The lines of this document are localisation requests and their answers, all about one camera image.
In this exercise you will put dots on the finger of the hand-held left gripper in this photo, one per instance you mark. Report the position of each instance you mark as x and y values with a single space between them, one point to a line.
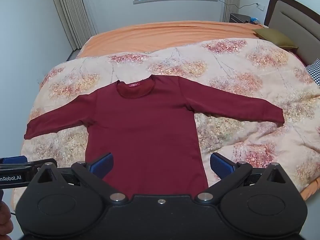
15 160
45 162

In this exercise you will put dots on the padded bed headboard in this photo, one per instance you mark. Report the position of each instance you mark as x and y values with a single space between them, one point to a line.
295 22

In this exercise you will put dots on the dark red long-sleeve shirt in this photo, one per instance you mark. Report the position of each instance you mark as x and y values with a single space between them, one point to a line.
145 130

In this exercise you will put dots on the person's left hand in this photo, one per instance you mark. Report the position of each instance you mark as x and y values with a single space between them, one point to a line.
5 220

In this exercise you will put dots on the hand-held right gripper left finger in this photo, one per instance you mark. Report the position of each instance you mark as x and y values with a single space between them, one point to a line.
103 165

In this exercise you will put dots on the black white checkered cloth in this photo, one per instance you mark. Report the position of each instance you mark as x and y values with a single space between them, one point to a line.
315 71

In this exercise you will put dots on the olive green pillow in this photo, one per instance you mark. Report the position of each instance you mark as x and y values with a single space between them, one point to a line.
275 37

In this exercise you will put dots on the orange bed sheet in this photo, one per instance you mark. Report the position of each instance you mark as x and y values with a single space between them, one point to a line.
162 33

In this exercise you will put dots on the small blue packet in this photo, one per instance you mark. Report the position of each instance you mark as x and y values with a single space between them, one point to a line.
254 19

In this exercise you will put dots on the beige pleated curtain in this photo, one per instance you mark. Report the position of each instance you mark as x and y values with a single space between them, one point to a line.
72 12

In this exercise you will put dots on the narrow beige curtain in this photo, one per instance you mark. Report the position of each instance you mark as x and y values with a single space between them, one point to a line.
231 5

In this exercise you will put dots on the floral quilt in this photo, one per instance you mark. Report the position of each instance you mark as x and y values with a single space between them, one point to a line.
225 80

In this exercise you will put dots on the white wall socket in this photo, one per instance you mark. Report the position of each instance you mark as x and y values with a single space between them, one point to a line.
261 6

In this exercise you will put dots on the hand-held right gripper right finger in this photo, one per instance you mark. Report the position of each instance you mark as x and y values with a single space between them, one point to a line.
219 165

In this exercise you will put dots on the dark wooden nightstand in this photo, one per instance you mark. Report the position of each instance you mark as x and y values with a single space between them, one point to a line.
238 18

